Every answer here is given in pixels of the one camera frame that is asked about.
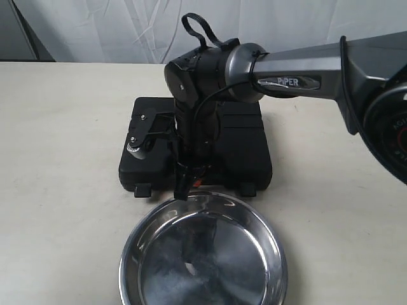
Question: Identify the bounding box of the black plastic tool case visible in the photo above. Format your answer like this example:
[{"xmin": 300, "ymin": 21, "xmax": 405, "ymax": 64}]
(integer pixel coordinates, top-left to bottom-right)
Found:
[{"xmin": 118, "ymin": 97, "xmax": 272, "ymax": 198}]

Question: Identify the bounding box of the white wrinkled backdrop curtain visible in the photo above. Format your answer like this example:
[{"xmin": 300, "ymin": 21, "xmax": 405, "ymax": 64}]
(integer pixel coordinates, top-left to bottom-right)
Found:
[{"xmin": 1, "ymin": 0, "xmax": 406, "ymax": 64}]

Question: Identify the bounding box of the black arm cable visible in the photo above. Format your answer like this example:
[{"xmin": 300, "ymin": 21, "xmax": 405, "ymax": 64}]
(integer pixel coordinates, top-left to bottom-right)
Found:
[{"xmin": 181, "ymin": 13, "xmax": 265, "ymax": 150}]

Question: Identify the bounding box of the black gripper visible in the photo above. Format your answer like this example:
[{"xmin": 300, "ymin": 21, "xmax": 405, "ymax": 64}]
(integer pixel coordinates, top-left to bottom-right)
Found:
[{"xmin": 173, "ymin": 99, "xmax": 220, "ymax": 201}]

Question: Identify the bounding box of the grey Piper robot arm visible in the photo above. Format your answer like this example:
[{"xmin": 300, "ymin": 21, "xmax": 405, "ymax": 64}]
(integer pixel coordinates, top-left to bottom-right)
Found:
[{"xmin": 164, "ymin": 32, "xmax": 406, "ymax": 200}]

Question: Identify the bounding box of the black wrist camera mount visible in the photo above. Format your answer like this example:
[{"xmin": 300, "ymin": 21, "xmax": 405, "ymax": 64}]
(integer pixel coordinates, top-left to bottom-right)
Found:
[{"xmin": 127, "ymin": 108, "xmax": 175, "ymax": 159}]

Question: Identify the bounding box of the round stainless steel tray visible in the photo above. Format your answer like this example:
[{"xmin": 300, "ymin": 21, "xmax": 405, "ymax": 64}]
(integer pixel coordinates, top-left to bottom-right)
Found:
[{"xmin": 118, "ymin": 191, "xmax": 288, "ymax": 304}]

